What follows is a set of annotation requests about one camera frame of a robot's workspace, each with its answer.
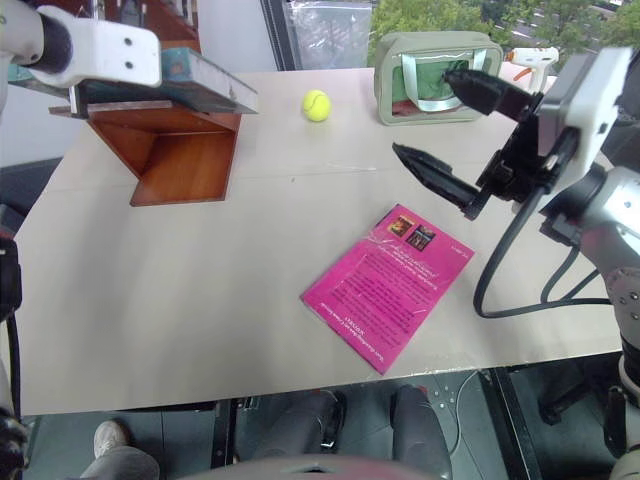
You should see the dark rounded shape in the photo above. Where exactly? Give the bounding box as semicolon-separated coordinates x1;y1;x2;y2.
248;389;349;464
389;384;454;480

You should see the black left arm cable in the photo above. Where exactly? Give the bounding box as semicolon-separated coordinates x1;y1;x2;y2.
0;202;24;419

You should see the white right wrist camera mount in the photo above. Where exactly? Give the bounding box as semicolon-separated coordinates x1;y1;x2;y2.
537;47;634;174

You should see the black table leg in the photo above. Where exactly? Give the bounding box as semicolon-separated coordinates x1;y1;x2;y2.
213;399;238;467

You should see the beige and green bag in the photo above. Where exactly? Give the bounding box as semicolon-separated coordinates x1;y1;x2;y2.
374;31;505;127

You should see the white hot glue gun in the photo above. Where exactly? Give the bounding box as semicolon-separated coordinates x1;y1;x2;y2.
505;46;560;95

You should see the wooden bookshelf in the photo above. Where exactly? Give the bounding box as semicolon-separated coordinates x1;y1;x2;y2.
48;97;242;208

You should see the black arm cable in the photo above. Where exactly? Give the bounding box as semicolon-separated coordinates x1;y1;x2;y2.
0;202;24;419
472;127;614;320

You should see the black table frame bar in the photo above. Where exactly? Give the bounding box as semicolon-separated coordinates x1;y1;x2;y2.
490;366;545;480

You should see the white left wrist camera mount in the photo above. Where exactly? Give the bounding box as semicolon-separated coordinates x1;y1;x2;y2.
29;6;164;89

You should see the thick teal book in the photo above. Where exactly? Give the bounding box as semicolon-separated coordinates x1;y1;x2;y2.
159;46;260;117

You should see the brown wooden furniture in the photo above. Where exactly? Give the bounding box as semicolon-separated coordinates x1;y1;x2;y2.
106;0;202;54

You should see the grey trouser leg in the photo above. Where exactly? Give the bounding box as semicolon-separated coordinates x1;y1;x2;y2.
78;443;162;480

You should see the pink paperback book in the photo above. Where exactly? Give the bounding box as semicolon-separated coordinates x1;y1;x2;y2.
299;202;476;378

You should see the white sneaker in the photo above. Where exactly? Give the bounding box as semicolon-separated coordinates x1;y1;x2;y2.
93;419;134;460

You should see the white floor cable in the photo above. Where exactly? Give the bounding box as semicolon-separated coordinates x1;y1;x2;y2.
447;369;484;459

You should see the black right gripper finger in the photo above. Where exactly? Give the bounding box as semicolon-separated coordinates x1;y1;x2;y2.
391;143;484;220
443;69;545;122

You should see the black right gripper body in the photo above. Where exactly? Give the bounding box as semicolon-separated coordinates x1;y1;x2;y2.
475;115;561;202

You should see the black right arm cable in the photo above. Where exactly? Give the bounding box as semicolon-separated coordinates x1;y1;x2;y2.
472;127;614;320

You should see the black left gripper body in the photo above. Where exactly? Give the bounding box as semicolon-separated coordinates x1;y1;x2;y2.
74;79;174;107

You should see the yellow tennis ball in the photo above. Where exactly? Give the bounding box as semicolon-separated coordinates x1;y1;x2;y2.
301;89;333;123

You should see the dark window frame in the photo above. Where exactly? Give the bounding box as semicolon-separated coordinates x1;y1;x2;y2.
260;0;303;72

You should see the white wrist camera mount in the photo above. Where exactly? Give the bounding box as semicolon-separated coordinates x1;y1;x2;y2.
29;6;164;89
537;47;634;174

